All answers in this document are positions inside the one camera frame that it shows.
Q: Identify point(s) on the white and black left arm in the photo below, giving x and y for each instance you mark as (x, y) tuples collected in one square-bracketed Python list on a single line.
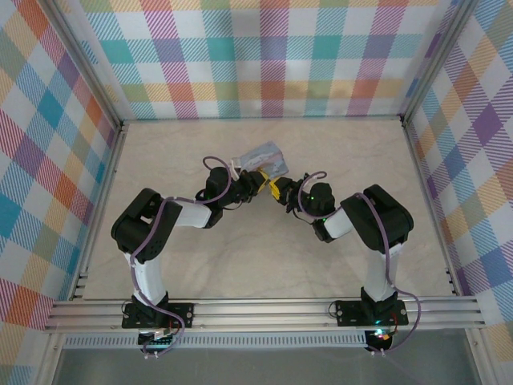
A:
[(148, 276)]

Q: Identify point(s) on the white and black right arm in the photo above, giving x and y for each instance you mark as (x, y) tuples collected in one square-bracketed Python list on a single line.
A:
[(376, 276)]

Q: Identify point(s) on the plaid backdrop cloth panel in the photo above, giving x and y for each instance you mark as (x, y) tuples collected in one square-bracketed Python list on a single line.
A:
[(32, 160), (481, 160), (260, 52)]

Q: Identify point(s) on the thin aluminium floor rail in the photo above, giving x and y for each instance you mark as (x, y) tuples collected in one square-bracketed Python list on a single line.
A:
[(260, 118)]

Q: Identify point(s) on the aluminium side rail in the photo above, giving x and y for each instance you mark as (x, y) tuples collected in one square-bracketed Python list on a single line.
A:
[(100, 208), (429, 200)]

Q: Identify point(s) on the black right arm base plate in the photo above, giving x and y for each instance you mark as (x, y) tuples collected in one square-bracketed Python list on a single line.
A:
[(348, 310)]

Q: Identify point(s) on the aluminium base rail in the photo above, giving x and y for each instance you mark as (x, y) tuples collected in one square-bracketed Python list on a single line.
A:
[(260, 313)]

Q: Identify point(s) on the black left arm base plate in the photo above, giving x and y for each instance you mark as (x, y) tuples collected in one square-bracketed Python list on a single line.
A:
[(184, 310)]

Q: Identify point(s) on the aluminium corner post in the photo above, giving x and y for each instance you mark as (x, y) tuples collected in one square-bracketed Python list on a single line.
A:
[(437, 60), (86, 66)]

